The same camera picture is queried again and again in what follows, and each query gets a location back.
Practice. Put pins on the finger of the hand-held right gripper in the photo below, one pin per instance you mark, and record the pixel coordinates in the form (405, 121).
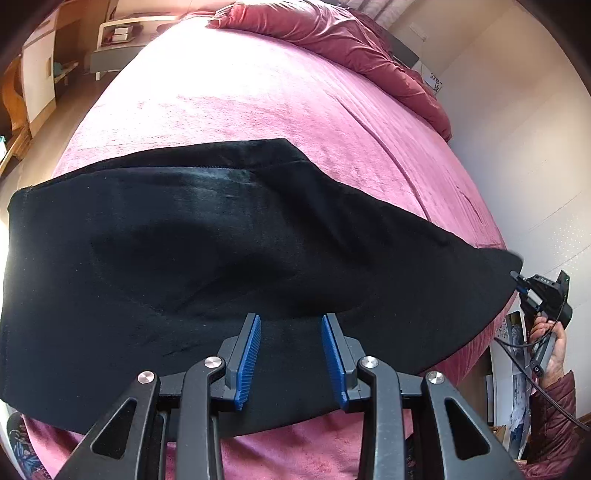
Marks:
(519, 278)
(527, 301)

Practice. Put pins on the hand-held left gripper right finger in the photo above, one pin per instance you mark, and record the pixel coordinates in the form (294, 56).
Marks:
(334, 364)

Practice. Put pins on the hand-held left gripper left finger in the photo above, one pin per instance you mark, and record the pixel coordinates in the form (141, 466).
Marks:
(247, 364)

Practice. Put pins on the black pants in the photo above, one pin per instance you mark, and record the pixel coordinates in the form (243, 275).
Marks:
(184, 258)

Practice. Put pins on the person's right forearm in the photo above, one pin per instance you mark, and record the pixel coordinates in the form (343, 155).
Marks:
(558, 424)

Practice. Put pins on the person's right hand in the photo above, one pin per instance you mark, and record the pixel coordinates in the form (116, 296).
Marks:
(556, 350)

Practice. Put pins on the blue white printed board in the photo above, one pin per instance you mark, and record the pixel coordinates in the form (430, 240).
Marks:
(517, 383)

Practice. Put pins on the floral patterned cloth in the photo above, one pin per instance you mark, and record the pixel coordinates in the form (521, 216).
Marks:
(23, 447)

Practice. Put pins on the pink bed blanket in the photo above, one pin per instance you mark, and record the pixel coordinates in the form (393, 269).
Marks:
(277, 92)

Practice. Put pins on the red comforter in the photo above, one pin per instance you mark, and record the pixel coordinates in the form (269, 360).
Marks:
(351, 41)

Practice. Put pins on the white grey nightstand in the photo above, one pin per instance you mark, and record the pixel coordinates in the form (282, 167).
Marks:
(111, 60)

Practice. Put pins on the curved wooden shelf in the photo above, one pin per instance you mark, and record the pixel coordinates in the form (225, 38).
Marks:
(14, 106)

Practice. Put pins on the wooden cabinet white doors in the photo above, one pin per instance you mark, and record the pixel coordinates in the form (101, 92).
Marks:
(39, 78)

